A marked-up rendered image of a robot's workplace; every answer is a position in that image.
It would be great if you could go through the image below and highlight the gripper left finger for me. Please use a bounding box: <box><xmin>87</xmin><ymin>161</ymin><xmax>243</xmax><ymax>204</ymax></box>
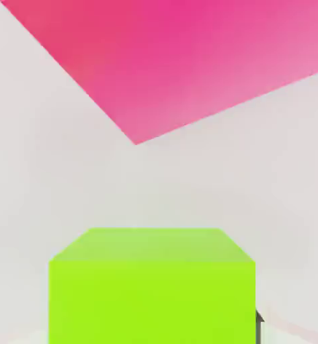
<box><xmin>14</xmin><ymin>329</ymin><xmax>50</xmax><ymax>344</ymax></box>

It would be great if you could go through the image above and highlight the large pink box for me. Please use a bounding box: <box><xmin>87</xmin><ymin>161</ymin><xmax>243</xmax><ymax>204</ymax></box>
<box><xmin>0</xmin><ymin>0</ymin><xmax>318</xmax><ymax>146</ymax></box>

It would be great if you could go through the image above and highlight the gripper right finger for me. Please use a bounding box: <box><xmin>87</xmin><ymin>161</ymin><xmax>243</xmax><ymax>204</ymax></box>
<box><xmin>255</xmin><ymin>308</ymin><xmax>311</xmax><ymax>344</ymax></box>

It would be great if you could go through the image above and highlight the small green cube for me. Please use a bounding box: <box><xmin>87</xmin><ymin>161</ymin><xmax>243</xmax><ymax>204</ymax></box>
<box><xmin>48</xmin><ymin>227</ymin><xmax>257</xmax><ymax>344</ymax></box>

